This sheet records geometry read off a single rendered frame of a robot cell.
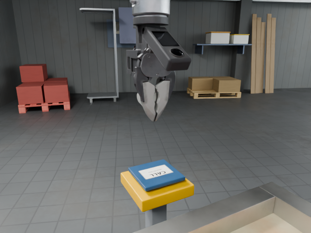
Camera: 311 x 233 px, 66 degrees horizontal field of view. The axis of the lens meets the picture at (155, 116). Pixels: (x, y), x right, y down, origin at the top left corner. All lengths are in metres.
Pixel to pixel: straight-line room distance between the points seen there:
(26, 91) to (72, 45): 2.20
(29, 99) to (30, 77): 0.73
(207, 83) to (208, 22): 1.73
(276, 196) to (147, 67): 0.34
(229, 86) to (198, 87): 0.80
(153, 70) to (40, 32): 6.67
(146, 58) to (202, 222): 0.30
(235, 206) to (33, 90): 4.98
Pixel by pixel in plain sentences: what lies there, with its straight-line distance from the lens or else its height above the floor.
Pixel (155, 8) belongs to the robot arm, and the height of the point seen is 1.32.
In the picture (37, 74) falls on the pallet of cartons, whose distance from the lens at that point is 5.85.
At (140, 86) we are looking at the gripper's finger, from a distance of 0.49.
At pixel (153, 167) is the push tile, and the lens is 0.59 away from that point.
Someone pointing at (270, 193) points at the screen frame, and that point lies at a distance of 0.51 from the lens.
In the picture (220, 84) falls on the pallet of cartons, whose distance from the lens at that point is 6.20.
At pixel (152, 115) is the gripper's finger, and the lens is 0.51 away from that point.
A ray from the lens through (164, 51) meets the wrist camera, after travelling 0.43.
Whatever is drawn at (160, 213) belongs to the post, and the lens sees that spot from 0.62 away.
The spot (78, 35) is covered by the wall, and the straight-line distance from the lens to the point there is 6.90.
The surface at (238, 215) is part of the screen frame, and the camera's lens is 0.45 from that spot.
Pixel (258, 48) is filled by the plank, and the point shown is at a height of 1.20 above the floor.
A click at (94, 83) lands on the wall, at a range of 6.93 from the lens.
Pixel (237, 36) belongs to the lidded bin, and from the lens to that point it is 6.81.
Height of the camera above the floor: 1.25
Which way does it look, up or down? 16 degrees down
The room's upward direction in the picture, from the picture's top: straight up
